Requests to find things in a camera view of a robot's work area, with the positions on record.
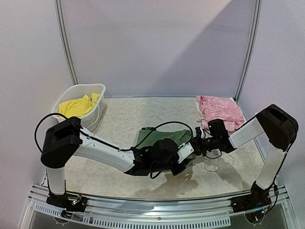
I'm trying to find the green sleeveless shirt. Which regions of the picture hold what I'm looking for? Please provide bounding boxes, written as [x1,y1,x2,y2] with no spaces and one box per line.
[136,127,191,148]

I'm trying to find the yellow garment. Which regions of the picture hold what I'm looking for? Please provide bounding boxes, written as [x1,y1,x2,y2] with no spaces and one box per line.
[58,93,101,118]

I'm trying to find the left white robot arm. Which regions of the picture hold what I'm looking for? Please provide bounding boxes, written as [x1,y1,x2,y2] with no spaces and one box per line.
[41,117,193,207]

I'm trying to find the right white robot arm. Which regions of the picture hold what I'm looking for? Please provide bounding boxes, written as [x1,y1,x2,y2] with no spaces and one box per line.
[190,104,299,190]

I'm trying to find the white plastic laundry basket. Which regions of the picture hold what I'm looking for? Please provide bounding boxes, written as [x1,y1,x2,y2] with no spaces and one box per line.
[51,83,107,132]

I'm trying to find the pink folded shorts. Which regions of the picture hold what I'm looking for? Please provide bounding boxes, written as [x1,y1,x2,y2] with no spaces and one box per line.
[196,95,244,134]

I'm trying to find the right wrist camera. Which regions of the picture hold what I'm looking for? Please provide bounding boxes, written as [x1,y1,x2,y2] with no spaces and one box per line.
[193,119,229,140]

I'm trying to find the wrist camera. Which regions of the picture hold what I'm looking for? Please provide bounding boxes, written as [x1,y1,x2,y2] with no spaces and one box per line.
[177,143,194,164]
[193,119,229,140]

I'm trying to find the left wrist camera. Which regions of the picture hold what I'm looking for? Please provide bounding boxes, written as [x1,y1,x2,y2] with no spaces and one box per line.
[177,143,194,164]

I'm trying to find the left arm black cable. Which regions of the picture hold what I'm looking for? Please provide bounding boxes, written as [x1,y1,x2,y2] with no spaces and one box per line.
[34,112,193,179]

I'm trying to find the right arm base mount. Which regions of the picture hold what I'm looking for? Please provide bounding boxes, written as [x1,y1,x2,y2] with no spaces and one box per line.
[230,182,279,225]

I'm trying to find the aluminium front rail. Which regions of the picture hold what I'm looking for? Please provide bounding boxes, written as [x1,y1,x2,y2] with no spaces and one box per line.
[21,185,298,229]

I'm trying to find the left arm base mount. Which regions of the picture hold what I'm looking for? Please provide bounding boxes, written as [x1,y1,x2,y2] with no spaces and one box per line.
[46,189,88,219]

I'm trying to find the right aluminium corner post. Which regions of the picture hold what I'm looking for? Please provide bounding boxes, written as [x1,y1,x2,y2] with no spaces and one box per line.
[234,0,262,103]

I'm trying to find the aluminium corner post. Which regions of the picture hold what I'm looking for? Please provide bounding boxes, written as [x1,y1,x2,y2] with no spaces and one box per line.
[54,0,79,85]
[234,0,262,103]

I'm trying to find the left aluminium corner post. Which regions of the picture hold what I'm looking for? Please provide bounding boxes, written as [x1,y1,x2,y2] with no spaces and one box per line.
[54,0,79,85]

